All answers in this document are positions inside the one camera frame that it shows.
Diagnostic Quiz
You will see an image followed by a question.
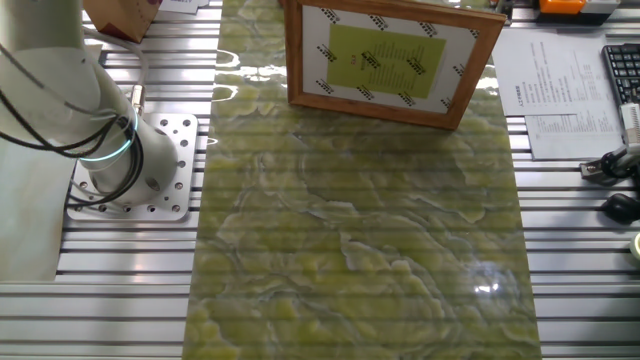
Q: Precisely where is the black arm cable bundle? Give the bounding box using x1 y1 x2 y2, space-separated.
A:
0 42 147 211

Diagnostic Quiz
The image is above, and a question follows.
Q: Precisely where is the paper sheet with printed table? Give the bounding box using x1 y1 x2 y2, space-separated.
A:
523 113 627 162

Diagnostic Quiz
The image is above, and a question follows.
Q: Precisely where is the grey base hose with connector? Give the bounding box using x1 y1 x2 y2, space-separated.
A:
82 27 150 117

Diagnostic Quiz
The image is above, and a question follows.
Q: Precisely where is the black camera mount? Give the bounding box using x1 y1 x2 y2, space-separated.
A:
578 145 640 187

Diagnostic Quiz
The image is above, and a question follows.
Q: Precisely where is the black keyboard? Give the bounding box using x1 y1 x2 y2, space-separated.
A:
601 42 640 109

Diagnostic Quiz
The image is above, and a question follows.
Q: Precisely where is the wooden picture frame with stand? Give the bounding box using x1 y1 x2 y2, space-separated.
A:
283 0 509 132

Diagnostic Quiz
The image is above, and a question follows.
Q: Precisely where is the paper sheet with bold heading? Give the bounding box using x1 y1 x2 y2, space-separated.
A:
492 27 624 120

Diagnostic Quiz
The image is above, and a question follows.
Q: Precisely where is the Costa paper bag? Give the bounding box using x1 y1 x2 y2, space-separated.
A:
82 0 164 45

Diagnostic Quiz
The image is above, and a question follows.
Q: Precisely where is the light grey box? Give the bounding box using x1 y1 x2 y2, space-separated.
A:
582 0 622 15

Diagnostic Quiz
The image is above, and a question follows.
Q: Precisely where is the orange plastic box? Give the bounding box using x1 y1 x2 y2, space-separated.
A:
538 0 587 15

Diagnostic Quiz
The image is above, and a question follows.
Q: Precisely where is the green marble pattern mat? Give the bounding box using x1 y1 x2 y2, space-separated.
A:
180 0 544 360

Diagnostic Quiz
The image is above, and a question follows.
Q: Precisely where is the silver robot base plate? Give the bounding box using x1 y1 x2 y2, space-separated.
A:
66 112 200 223

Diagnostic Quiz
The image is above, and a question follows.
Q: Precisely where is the white printed paper sheet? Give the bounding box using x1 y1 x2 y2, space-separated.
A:
158 0 211 15

